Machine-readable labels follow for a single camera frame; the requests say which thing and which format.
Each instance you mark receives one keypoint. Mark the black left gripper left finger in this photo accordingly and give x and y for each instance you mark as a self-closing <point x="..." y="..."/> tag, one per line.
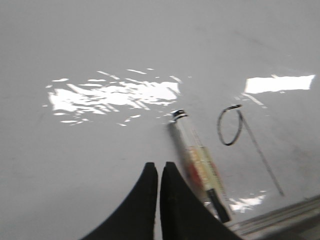
<point x="134" y="219"/>

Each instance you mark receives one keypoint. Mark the white black whiteboard marker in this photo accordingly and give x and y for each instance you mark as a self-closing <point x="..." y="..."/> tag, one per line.
<point x="184" y="135"/>

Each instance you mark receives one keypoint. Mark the grey aluminium whiteboard tray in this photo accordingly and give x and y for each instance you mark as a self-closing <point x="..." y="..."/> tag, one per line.
<point x="300" y="221"/>

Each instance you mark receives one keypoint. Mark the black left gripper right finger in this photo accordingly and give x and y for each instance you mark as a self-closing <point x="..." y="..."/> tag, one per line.
<point x="182" y="215"/>

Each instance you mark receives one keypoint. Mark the red magnet taped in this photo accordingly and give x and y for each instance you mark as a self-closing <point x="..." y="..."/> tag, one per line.
<point x="202" y="169"/>

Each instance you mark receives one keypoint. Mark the white glossy whiteboard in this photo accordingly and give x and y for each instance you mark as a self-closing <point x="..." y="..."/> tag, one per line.
<point x="87" y="88"/>

